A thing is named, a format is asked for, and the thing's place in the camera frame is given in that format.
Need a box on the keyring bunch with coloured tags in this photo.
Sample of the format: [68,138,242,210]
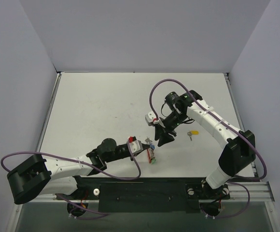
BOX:
[145,137,156,164]

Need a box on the key with yellow tag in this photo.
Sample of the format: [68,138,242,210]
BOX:
[187,130,199,141]

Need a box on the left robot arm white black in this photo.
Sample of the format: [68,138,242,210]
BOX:
[7,137,151,205]

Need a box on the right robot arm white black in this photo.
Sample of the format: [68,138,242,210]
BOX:
[145,90,256,198]

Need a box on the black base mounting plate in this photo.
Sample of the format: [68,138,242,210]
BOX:
[57,176,230,214]

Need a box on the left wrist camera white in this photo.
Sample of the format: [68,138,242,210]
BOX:
[127,136,143,157]

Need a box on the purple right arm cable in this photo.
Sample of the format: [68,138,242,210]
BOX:
[149,78,267,220]

